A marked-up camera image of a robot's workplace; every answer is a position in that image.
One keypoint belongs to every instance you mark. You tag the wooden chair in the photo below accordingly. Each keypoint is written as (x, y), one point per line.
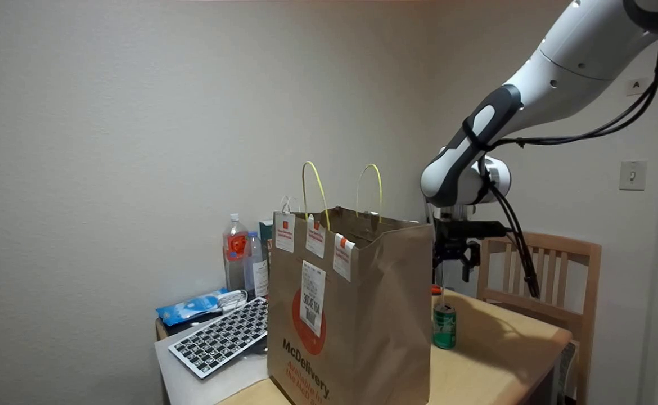
(554, 292)

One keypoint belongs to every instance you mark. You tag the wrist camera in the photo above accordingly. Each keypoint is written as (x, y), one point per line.
(489, 229)

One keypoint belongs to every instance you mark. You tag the wall light switch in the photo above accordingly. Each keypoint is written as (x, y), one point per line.
(632, 175)

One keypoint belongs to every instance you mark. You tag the blue plastic packet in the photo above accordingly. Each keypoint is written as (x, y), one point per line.
(191, 307)

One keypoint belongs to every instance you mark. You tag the green carton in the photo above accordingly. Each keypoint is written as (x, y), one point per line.
(266, 239)

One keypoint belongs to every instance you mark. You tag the brown paper delivery bag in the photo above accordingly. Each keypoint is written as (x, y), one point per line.
(357, 315)

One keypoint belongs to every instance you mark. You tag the clear plastic straw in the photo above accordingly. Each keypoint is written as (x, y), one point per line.
(441, 289)

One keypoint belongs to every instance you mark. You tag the small clear bottle white label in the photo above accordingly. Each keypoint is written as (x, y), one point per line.
(257, 264)

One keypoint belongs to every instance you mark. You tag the green drink can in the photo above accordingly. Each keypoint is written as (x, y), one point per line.
(444, 327)

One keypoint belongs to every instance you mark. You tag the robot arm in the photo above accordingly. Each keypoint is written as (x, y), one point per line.
(571, 56)

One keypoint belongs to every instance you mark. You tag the white keyboard with black keys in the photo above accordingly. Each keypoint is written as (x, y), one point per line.
(222, 337)

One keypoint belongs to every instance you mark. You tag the large clear bottle red label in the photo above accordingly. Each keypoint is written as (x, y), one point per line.
(234, 253)

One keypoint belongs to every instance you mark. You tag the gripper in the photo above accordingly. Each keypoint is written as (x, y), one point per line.
(451, 243)

